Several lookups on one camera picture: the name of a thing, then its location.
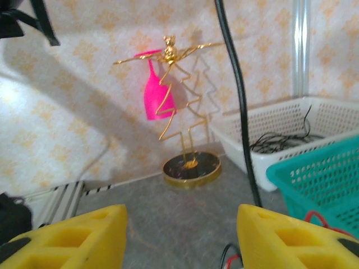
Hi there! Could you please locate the white plastic basket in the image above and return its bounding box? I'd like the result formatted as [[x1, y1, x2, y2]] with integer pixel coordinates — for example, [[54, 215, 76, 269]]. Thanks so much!
[[218, 96, 359, 193]]

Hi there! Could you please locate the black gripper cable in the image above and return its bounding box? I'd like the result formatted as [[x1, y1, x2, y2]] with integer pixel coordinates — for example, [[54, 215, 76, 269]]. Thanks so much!
[[214, 0, 263, 208]]

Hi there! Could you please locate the cable pile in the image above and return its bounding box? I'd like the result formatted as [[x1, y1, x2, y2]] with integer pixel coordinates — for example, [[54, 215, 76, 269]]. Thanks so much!
[[304, 210, 356, 238]]

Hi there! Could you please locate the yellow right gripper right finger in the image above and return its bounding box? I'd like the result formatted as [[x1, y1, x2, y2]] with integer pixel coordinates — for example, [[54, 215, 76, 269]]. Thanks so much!
[[237, 203, 359, 269]]

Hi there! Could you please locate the gold wire tree stand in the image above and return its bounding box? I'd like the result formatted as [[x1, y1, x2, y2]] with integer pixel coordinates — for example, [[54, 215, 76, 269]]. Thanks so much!
[[113, 34, 224, 190]]

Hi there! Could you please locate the thin black cable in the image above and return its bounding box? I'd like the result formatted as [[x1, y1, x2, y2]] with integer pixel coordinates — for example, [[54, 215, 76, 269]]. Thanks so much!
[[220, 243, 236, 269]]

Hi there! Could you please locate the teal plastic basket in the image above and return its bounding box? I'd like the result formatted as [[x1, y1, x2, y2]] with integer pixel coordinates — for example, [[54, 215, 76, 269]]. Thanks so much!
[[265, 136, 359, 239]]

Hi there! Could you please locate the aluminium side rail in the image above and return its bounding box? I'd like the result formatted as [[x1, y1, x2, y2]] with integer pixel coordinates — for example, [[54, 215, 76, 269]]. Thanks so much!
[[25, 180, 114, 225]]

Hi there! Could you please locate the black cable bundle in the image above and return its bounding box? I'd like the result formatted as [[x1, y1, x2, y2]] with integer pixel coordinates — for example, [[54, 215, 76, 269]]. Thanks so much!
[[249, 105, 326, 155]]

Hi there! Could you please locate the aluminium frame post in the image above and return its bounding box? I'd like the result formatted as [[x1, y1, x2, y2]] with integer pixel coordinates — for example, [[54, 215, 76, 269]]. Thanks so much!
[[292, 0, 311, 98]]

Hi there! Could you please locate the pink wine glass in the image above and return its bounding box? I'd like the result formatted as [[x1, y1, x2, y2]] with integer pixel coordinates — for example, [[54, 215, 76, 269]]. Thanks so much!
[[134, 49, 177, 121]]

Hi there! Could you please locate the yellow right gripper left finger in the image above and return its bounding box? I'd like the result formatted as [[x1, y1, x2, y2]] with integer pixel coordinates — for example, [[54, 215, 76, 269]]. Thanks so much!
[[0, 203, 128, 269]]

